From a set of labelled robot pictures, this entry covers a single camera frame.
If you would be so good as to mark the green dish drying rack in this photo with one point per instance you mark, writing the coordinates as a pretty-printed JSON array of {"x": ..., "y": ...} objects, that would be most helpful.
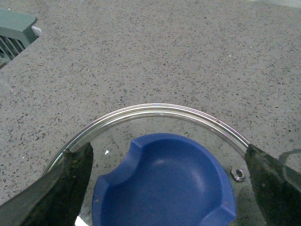
[{"x": 17, "y": 32}]

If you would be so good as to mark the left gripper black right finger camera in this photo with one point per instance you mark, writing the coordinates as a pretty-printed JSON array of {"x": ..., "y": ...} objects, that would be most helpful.
[{"x": 277, "y": 188}]

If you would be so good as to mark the glass lid with blue knob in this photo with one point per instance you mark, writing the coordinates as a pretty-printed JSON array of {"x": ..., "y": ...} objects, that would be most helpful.
[{"x": 165, "y": 165}]

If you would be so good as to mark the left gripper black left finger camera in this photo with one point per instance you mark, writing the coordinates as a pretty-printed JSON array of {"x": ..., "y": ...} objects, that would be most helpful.
[{"x": 56, "y": 198}]

